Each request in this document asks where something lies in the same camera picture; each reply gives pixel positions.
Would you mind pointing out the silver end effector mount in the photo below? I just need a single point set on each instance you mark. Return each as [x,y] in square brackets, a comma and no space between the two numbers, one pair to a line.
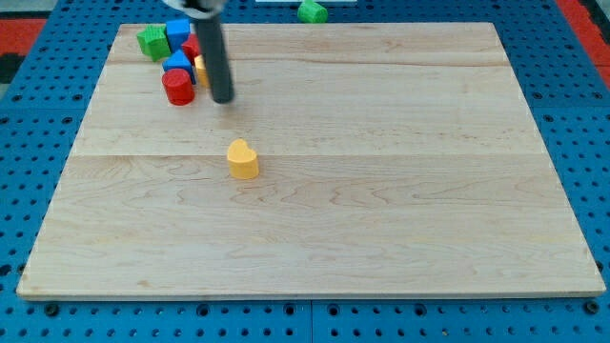
[197,9]

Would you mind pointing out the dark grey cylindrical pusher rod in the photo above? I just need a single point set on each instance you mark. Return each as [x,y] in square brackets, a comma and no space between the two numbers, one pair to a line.
[212,46]

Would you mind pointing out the yellow heart block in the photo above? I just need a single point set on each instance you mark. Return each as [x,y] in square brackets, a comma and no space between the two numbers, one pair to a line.
[242,160]

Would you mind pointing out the red block behind rod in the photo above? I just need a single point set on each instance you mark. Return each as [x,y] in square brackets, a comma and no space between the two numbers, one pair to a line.
[190,47]

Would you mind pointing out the yellow block behind rod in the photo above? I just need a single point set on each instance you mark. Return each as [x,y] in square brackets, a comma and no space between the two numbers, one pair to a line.
[200,71]

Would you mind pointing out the blue cube block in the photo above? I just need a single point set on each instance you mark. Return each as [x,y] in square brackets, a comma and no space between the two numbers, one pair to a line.
[177,32]

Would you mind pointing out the blue triangle block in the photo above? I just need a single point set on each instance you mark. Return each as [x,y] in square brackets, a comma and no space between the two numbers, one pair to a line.
[179,60]

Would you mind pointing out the green star block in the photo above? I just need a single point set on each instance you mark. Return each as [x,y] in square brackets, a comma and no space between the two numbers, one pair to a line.
[153,42]

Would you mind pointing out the red cylinder block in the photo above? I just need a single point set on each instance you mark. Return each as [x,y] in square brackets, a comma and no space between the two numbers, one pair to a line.
[178,87]

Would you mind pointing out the light wooden board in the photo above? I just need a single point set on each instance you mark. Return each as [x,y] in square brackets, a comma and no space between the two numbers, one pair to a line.
[396,161]

